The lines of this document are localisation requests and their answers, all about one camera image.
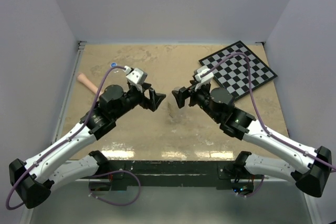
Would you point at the blue bottle cap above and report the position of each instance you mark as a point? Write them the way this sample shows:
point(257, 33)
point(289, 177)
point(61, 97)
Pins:
point(113, 64)

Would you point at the large clear plastic bottle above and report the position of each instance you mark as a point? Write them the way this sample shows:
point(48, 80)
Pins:
point(176, 115)

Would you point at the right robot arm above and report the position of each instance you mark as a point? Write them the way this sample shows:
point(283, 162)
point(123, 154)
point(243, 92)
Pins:
point(308, 167)

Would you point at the black front table rail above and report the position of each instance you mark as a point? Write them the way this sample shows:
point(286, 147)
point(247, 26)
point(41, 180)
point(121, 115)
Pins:
point(217, 174)

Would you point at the small clear plastic bottle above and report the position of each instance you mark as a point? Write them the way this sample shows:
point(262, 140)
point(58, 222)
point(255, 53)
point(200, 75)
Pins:
point(114, 70)

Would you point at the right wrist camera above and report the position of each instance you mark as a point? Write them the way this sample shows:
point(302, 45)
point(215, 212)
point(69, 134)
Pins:
point(202, 76)

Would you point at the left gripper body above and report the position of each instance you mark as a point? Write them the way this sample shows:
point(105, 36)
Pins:
point(139, 97)

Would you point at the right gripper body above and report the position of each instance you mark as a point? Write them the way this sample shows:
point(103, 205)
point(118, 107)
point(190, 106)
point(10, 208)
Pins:
point(200, 97)

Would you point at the black white chessboard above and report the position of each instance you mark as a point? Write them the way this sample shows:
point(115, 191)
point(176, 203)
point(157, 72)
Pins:
point(233, 73)

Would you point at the peach wooden handle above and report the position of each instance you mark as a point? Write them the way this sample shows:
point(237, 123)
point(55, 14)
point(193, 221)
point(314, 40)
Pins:
point(82, 78)

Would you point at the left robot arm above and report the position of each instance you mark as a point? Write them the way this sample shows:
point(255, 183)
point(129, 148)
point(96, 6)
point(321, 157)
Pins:
point(36, 178)

